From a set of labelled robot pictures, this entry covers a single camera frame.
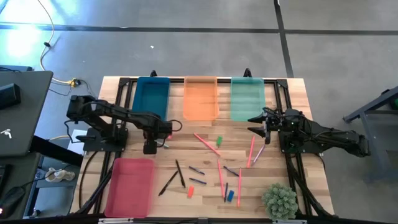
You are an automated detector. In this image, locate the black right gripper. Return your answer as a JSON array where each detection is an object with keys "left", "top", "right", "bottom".
[{"left": 248, "top": 108, "right": 284, "bottom": 138}]

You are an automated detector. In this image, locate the thin purple pen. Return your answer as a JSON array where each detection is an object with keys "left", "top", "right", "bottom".
[{"left": 252, "top": 144, "right": 266, "bottom": 165}]

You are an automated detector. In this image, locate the black pen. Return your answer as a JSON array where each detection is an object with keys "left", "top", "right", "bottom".
[
  {"left": 175, "top": 159, "right": 187, "bottom": 189},
  {"left": 157, "top": 170, "right": 179, "bottom": 197}
]

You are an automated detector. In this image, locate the teal translucent plastic bin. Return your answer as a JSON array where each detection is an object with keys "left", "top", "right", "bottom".
[{"left": 229, "top": 77, "right": 267, "bottom": 123}]

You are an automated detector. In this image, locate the blue plastic bin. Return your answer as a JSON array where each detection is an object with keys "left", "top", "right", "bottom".
[{"left": 131, "top": 76, "right": 171, "bottom": 121}]

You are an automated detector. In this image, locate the orange translucent plastic bin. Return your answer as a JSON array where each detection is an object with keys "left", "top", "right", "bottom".
[{"left": 182, "top": 75, "right": 220, "bottom": 121}]

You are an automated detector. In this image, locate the pinkish red plastic bin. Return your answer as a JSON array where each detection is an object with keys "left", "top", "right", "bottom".
[{"left": 104, "top": 157, "right": 155, "bottom": 218}]

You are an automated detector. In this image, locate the artificial green plant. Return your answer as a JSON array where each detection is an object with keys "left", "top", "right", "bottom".
[{"left": 261, "top": 182, "right": 299, "bottom": 221}]

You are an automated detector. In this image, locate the white paper sheet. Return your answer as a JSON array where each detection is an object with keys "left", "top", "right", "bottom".
[{"left": 67, "top": 128, "right": 90, "bottom": 156}]

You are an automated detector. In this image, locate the black floor tape strip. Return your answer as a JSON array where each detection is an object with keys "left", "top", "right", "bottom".
[
  {"left": 272, "top": 0, "right": 295, "bottom": 78},
  {"left": 0, "top": 23, "right": 398, "bottom": 35}
]

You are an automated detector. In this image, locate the black desk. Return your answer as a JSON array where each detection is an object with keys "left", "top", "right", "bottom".
[{"left": 0, "top": 135, "right": 85, "bottom": 220}]

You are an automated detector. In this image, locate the white plastic object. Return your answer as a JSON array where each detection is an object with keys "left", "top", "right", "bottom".
[{"left": 45, "top": 167, "right": 76, "bottom": 183}]

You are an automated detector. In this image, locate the blue-grey metal cart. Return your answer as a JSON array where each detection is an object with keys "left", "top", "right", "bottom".
[{"left": 343, "top": 85, "right": 398, "bottom": 183}]

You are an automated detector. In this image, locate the dark grey desk top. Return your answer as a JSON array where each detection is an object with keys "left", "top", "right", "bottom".
[{"left": 0, "top": 70, "right": 54, "bottom": 157}]

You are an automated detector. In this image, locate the black box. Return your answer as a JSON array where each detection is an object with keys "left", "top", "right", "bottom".
[{"left": 0, "top": 83, "right": 22, "bottom": 110}]

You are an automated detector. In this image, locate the black computer mouse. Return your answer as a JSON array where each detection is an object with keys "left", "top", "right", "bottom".
[{"left": 0, "top": 185, "right": 26, "bottom": 218}]

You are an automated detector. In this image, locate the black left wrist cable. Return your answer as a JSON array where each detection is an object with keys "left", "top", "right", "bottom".
[{"left": 169, "top": 119, "right": 184, "bottom": 133}]

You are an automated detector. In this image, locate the black aluminium rail frame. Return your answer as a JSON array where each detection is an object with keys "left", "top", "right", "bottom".
[{"left": 74, "top": 70, "right": 335, "bottom": 218}]

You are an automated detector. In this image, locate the yellow floor cable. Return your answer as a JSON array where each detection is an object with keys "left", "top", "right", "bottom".
[{"left": 37, "top": 0, "right": 78, "bottom": 86}]

